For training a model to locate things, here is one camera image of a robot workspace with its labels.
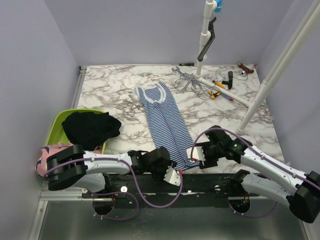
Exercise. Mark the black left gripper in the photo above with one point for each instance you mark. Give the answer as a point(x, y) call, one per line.
point(166, 164)

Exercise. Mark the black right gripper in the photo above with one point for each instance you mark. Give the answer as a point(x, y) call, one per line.
point(208, 162)

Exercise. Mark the blue white striped garment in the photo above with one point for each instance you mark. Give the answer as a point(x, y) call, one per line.
point(166, 124)

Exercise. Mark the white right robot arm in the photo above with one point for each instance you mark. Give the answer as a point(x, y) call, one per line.
point(293, 188)

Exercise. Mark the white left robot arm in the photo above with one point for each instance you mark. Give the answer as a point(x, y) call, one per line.
point(73, 167)

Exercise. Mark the lime green laundry basket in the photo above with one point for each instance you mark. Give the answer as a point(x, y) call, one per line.
point(57, 135)

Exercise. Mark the yellow black pliers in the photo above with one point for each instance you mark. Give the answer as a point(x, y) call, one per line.
point(214, 95)

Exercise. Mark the black T-shaped tool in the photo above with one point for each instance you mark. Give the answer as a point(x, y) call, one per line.
point(229, 82)

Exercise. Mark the black garment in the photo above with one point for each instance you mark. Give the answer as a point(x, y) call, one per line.
point(90, 129)

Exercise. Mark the green black precision screwdriver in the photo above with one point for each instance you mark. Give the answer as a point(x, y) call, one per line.
point(187, 64)

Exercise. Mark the chrome combination wrench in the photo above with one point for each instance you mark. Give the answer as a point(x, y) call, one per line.
point(179, 72)

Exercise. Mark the white PVC pipe stand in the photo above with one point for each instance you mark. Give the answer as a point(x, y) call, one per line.
point(212, 6)

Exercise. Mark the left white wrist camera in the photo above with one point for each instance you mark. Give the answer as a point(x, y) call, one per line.
point(172, 177)

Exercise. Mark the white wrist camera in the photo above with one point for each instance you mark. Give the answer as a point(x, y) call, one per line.
point(172, 177)
point(196, 154)

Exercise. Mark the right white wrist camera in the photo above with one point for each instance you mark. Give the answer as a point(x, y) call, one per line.
point(196, 154)

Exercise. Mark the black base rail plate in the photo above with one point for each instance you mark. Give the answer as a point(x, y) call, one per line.
point(199, 190)

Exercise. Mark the blue red handled screwdriver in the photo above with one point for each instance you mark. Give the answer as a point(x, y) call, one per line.
point(227, 97)

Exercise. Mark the aluminium frame rail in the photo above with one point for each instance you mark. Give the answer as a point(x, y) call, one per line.
point(67, 195)

